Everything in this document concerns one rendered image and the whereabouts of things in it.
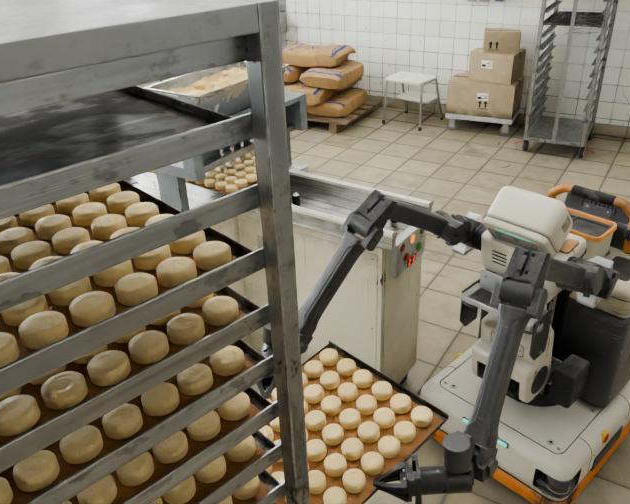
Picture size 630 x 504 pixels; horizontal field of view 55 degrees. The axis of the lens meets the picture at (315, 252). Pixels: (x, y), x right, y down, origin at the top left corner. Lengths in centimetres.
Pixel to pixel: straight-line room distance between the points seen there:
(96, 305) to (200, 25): 33
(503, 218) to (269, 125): 125
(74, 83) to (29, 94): 4
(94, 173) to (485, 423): 103
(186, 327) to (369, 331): 161
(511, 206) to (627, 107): 428
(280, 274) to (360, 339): 166
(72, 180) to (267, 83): 23
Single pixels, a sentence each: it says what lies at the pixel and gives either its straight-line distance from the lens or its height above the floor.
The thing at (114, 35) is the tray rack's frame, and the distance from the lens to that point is 60.
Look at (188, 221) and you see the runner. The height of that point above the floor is 159.
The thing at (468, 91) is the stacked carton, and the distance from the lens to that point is 585.
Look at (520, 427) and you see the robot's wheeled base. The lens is 235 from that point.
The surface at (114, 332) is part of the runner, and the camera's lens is 73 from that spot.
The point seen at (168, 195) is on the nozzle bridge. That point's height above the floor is 93.
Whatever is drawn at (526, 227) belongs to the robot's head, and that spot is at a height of 108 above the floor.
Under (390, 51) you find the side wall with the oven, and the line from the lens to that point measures 661.
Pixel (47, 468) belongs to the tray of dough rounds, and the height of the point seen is 133.
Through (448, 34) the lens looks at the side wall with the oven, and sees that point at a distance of 634.
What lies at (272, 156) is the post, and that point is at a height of 165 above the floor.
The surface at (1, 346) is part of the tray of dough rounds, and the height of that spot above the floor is 151.
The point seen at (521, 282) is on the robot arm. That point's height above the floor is 116.
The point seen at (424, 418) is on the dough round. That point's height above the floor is 86.
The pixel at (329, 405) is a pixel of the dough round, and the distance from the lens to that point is 153.
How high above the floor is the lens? 190
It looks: 30 degrees down
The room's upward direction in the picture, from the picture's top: 2 degrees counter-clockwise
